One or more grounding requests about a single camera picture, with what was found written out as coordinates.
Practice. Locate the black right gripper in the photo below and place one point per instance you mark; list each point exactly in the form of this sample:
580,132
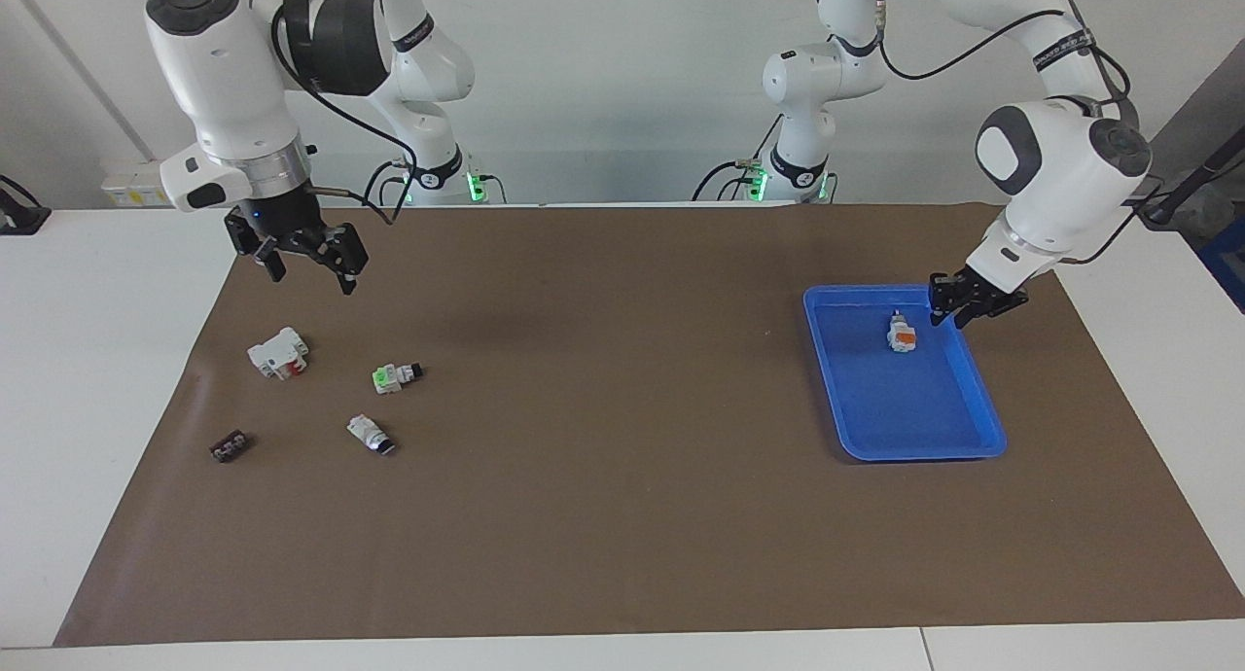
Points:
282,219

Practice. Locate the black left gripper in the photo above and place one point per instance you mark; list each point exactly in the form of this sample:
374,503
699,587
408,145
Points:
990,297

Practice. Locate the white orange selector switch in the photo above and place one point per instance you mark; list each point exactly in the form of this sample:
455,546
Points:
902,334

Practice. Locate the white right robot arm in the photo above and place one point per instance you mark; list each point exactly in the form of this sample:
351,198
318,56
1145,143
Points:
233,78

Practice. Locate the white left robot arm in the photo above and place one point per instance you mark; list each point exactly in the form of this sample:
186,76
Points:
1060,165

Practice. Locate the white red circuit breaker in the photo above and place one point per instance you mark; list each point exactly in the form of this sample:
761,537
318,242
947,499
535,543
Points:
276,353

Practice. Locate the blue plastic tray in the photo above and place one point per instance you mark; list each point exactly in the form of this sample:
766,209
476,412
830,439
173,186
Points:
905,408

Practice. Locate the white power strip box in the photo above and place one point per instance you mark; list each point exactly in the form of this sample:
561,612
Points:
131,190

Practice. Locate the black terminal block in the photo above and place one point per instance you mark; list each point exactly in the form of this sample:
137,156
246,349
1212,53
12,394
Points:
230,447

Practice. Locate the black stand pole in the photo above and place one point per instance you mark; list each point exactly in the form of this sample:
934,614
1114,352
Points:
1191,180

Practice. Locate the blue crate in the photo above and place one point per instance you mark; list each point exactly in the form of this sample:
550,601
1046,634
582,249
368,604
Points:
1227,263

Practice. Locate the black table clamp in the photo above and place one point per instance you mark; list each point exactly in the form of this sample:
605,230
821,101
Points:
19,216

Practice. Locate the brown table mat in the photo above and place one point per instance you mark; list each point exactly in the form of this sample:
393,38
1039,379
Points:
622,515

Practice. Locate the green white push-button switch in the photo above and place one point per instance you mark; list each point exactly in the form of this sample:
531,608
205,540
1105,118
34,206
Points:
392,378

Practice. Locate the white black switch component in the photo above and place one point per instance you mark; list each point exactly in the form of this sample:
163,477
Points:
368,433

